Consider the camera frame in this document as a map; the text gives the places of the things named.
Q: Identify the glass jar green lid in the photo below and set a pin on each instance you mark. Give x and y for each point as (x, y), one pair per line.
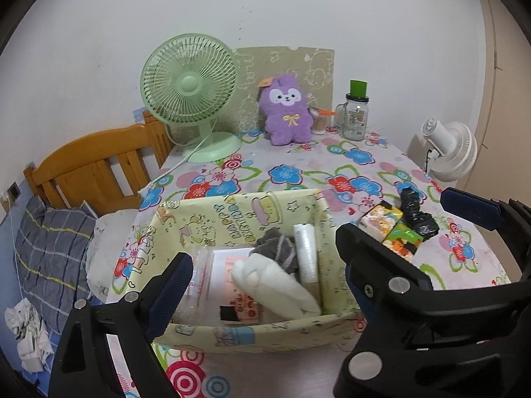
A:
(352, 115)

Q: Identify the yellow cartoon tissue pack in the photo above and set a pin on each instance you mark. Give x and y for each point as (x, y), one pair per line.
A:
(380, 220)

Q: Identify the crumpled white patterned cloth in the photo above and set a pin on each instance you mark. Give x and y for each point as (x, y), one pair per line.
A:
(31, 335)

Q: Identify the green desk fan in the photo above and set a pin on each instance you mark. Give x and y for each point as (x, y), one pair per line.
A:
(188, 81)

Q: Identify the black plastic bag bundle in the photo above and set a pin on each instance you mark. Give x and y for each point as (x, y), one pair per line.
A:
(417, 220)

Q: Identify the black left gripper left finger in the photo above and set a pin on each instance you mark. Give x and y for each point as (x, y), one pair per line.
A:
(83, 365)

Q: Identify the toothpick jar orange lid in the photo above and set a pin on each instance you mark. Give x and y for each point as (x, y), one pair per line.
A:
(322, 119)

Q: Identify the green orange tissue pack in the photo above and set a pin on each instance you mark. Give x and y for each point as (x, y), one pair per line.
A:
(403, 240)

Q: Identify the wooden bed headboard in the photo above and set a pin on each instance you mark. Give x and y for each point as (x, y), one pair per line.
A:
(104, 169)

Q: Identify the grey knitted cloth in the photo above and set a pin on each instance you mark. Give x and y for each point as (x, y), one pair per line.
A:
(279, 248)

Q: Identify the white pillow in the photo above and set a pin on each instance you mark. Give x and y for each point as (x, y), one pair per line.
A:
(110, 235)

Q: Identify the pink pig tissue pack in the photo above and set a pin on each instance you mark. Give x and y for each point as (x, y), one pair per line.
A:
(226, 303)

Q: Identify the grey plaid pillow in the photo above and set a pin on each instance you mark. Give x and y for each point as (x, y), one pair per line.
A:
(50, 249)

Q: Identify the white circulator fan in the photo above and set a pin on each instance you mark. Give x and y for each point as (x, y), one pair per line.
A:
(454, 149)

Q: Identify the clear zip bag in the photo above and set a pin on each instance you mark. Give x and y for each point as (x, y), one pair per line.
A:
(192, 308)

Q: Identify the floral tablecloth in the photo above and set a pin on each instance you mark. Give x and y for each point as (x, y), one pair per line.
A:
(327, 182)

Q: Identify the cream cartoon fabric storage box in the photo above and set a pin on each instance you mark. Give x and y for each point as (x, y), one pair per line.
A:
(238, 221)

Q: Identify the beige door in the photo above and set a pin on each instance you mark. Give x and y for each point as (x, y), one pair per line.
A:
(502, 168)

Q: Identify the white plastic bag roll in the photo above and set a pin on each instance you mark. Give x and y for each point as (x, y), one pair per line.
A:
(307, 257)

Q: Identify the purple plush bunny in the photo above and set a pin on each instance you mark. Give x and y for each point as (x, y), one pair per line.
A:
(286, 112)

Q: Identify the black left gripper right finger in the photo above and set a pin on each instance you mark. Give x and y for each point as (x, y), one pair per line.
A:
(423, 342)

